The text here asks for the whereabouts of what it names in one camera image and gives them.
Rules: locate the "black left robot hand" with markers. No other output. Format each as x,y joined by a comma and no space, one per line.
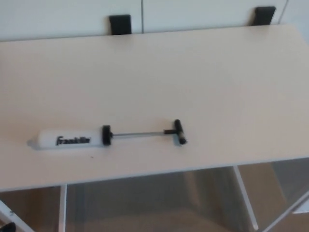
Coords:
7,227

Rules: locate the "white cabinet row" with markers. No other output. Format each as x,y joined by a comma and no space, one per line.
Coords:
72,17

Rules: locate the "white Franklin air pump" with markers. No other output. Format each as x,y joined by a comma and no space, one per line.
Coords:
72,140

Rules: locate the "white metal frame bar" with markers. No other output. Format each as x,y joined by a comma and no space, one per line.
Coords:
287,212
17,217

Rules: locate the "black desk clamp bracket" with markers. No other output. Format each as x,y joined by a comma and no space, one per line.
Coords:
263,15
120,24

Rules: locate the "white desk leg frame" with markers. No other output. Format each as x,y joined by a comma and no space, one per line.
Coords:
246,200
62,207

